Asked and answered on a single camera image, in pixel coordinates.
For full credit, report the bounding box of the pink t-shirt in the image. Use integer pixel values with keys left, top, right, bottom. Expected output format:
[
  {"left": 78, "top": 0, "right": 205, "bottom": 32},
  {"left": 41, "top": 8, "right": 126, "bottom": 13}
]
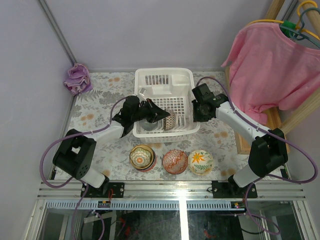
[{"left": 221, "top": 22, "right": 320, "bottom": 130}]

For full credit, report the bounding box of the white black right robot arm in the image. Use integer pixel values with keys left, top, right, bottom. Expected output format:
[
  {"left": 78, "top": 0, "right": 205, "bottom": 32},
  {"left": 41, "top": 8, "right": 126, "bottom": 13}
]
[{"left": 192, "top": 83, "right": 288, "bottom": 198}]

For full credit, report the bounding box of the yellow clothes hanger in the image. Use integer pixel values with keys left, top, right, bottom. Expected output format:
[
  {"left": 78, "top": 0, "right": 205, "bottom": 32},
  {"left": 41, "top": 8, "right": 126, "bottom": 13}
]
[{"left": 246, "top": 0, "right": 320, "bottom": 41}]

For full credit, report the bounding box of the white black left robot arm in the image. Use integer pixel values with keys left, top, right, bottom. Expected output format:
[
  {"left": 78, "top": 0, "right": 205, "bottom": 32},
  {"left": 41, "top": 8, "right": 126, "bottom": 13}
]
[{"left": 52, "top": 95, "right": 170, "bottom": 198}]

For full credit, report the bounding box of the crumpled purple cloth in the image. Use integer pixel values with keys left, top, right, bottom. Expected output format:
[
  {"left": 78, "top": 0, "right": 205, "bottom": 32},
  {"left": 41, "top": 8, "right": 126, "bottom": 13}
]
[{"left": 63, "top": 63, "right": 93, "bottom": 96}]

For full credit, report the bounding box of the green clothes hanger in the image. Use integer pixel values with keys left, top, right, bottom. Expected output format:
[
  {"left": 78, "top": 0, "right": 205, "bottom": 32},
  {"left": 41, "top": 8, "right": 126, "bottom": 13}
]
[{"left": 279, "top": 7, "right": 320, "bottom": 49}]

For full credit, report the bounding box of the aluminium rail frame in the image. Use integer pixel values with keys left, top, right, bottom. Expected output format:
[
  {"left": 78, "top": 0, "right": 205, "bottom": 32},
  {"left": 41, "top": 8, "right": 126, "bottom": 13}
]
[{"left": 22, "top": 180, "right": 320, "bottom": 240}]

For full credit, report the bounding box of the white plastic dish rack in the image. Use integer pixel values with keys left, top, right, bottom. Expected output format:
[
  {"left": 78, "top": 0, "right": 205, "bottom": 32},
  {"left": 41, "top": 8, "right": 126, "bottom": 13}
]
[{"left": 132, "top": 67, "right": 200, "bottom": 143}]

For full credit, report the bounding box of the tan bowl under scalloped bowl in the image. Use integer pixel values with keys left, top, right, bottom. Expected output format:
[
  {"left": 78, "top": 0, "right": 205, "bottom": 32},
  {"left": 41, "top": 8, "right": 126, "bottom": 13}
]
[{"left": 129, "top": 144, "right": 157, "bottom": 172}]

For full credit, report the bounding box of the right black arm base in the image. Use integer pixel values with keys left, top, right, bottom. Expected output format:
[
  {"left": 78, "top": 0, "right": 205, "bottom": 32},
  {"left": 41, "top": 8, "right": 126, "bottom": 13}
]
[{"left": 206, "top": 175, "right": 258, "bottom": 199}]

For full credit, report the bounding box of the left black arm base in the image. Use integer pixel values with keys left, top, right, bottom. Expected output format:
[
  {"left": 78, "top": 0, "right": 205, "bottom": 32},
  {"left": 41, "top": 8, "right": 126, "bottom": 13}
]
[{"left": 81, "top": 177, "right": 125, "bottom": 199}]

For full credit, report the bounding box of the yellow flower ceramic bowl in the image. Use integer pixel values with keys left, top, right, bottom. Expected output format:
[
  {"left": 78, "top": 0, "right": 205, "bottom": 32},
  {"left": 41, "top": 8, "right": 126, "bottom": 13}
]
[{"left": 188, "top": 149, "right": 214, "bottom": 176}]

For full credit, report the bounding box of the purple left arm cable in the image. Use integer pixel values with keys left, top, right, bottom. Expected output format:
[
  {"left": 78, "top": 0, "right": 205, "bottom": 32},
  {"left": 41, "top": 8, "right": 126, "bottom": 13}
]
[{"left": 39, "top": 96, "right": 128, "bottom": 240}]

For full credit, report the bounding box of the wooden clothes rack frame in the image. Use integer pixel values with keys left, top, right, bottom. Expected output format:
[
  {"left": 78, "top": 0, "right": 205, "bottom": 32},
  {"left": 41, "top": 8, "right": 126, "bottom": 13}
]
[{"left": 224, "top": 0, "right": 320, "bottom": 156}]

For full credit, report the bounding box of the red patterned ceramic bowl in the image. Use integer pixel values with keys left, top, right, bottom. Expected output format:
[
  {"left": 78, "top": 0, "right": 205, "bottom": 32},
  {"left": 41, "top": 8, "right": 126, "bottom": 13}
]
[{"left": 162, "top": 149, "right": 188, "bottom": 175}]

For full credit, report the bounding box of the scalloped green orange bowl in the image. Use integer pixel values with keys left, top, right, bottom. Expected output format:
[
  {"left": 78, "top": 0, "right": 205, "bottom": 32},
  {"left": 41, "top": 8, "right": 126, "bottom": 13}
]
[{"left": 129, "top": 146, "right": 152, "bottom": 169}]

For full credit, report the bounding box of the tan patterned ceramic bowl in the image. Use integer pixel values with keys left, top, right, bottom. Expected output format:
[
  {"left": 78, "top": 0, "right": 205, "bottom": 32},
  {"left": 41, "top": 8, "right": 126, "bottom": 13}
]
[{"left": 163, "top": 108, "right": 177, "bottom": 132}]

